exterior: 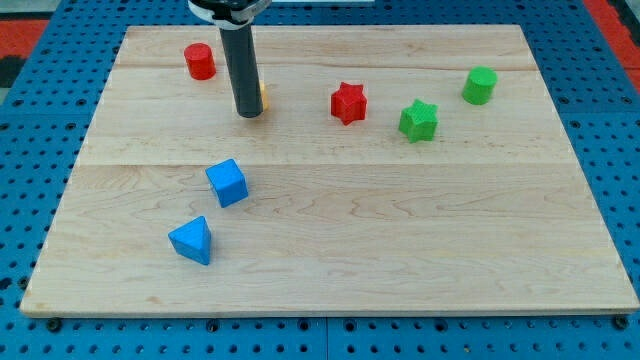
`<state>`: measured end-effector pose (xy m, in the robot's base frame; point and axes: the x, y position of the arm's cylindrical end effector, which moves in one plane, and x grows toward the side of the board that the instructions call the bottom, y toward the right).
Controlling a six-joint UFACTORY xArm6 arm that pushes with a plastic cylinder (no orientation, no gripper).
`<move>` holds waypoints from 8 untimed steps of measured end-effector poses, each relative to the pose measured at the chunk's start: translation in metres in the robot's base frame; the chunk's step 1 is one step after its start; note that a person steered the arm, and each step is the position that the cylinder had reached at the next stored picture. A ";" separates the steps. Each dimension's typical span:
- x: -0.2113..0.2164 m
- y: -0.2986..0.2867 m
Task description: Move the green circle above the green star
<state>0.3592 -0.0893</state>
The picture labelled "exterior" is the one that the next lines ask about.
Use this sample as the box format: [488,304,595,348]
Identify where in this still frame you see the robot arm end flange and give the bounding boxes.
[187,0,272,27]

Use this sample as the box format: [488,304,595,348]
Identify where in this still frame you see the red star block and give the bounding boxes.
[330,82,368,126]

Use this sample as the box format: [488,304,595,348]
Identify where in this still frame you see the green star block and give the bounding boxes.
[398,99,439,143]

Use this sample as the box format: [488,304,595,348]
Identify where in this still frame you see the wooden board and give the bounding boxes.
[20,25,639,318]

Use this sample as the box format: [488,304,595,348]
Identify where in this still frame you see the blue cube block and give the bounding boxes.
[205,159,248,208]

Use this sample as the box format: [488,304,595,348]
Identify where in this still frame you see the yellow block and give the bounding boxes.
[259,81,270,112]

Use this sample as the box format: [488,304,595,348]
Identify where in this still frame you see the blue triangle block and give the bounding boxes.
[168,216,211,266]

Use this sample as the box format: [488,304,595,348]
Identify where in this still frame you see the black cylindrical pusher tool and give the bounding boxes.
[220,24,264,118]

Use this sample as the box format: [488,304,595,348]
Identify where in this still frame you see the red cylinder block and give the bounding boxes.
[183,43,216,80]

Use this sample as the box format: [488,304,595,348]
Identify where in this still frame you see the green cylinder block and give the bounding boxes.
[461,66,498,105]

